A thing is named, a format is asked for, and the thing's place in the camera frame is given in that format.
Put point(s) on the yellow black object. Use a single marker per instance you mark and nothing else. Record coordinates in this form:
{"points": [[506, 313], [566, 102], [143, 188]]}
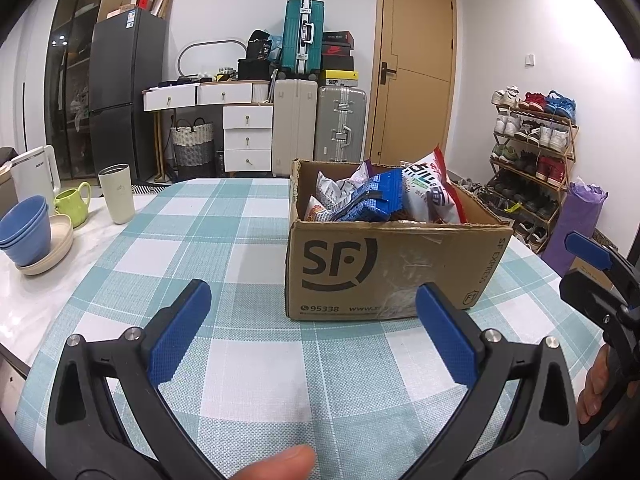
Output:
{"points": [[223, 77]]}

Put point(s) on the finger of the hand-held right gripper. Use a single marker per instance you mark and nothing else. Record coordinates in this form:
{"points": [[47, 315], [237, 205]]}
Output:
{"points": [[587, 292], [590, 251]]}

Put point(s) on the beige suitcase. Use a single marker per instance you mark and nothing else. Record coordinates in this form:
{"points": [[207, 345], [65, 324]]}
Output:
{"points": [[295, 120]]}

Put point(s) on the white kettle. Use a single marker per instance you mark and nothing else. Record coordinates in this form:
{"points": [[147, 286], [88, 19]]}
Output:
{"points": [[35, 172]]}

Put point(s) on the white drawer desk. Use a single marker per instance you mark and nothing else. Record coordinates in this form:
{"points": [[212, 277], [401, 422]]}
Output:
{"points": [[247, 120]]}

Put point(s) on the purple snack packet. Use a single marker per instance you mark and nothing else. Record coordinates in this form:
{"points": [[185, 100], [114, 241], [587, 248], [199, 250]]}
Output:
{"points": [[366, 166]]}

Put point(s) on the black red shoe box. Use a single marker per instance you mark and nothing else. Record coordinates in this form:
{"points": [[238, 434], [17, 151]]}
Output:
{"points": [[337, 51]]}

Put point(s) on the striped floor mat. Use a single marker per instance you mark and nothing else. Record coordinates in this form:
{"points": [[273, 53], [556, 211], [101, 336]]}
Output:
{"points": [[147, 187]]}

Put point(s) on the wooden door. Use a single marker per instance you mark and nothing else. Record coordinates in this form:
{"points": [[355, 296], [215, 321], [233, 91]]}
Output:
{"points": [[415, 75]]}

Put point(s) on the teal suitcase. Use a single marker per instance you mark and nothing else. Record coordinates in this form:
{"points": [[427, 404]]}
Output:
{"points": [[302, 37]]}

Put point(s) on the dark bottle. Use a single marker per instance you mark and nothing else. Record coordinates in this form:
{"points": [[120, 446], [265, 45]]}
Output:
{"points": [[219, 160]]}

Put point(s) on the dark glass cabinet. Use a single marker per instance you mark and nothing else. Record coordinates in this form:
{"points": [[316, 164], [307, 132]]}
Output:
{"points": [[70, 85]]}

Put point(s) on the green pitcher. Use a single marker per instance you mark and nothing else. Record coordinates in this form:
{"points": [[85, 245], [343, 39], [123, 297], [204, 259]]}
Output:
{"points": [[72, 205]]}

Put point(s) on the tall cardboard box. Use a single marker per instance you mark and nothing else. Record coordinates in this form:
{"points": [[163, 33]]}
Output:
{"points": [[162, 0]]}

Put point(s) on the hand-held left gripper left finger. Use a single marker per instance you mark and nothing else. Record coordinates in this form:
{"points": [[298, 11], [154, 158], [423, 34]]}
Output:
{"points": [[180, 330]]}

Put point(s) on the white red snack bag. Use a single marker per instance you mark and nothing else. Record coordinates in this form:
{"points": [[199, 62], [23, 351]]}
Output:
{"points": [[430, 190]]}

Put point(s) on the black bag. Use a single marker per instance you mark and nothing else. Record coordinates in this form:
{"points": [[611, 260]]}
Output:
{"points": [[259, 47]]}

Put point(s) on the light blue plastic bag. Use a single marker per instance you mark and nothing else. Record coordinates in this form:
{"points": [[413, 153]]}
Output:
{"points": [[276, 47]]}

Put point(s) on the purple bag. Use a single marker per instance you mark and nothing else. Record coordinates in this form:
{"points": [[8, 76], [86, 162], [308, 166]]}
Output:
{"points": [[575, 225]]}

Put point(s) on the person's right hand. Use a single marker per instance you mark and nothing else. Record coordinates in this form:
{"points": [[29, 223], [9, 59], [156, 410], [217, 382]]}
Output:
{"points": [[592, 390]]}

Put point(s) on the person's left hand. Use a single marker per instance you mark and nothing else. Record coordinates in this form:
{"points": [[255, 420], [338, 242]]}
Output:
{"points": [[280, 465]]}

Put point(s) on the woven basket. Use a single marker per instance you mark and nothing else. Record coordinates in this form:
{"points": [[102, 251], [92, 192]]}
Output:
{"points": [[192, 147]]}

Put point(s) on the shoe rack with shoes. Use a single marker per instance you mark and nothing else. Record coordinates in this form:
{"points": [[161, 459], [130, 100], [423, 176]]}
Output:
{"points": [[550, 170]]}

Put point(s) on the black storage box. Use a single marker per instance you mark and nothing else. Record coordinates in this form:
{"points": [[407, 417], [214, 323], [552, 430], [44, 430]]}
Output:
{"points": [[252, 69]]}

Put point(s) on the beige bowl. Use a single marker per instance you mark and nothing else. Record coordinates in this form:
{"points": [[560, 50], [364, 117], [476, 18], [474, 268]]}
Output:
{"points": [[57, 245]]}

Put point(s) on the silver snack packet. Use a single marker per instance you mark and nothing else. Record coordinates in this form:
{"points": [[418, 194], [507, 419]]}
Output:
{"points": [[335, 185]]}

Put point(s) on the blue snack packet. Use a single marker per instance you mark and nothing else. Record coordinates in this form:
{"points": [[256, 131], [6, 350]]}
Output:
{"points": [[375, 197]]}

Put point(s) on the flat cardboard box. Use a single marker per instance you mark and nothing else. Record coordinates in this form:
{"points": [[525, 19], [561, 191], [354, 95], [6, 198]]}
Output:
{"points": [[120, 11]]}

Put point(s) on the beige tumbler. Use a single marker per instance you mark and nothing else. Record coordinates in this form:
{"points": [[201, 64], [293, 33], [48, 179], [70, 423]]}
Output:
{"points": [[116, 192]]}

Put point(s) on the dark grey fridge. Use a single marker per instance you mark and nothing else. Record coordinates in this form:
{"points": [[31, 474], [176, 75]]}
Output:
{"points": [[125, 90]]}

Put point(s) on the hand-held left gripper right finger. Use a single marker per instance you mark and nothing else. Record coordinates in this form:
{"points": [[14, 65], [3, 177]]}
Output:
{"points": [[445, 335]]}

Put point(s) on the silver suitcase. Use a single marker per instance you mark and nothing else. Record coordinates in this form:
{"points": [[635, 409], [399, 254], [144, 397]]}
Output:
{"points": [[340, 122]]}

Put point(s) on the small cardboard box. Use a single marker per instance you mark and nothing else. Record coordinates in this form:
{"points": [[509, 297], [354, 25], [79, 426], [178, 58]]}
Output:
{"points": [[597, 272]]}

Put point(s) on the blue bowl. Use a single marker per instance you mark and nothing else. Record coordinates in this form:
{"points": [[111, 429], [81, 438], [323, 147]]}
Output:
{"points": [[27, 257], [25, 217]]}

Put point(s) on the arched mirror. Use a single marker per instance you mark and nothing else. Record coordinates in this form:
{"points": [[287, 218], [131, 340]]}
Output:
{"points": [[181, 60]]}

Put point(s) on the yellow black shoe box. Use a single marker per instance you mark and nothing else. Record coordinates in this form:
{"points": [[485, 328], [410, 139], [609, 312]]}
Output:
{"points": [[340, 78]]}

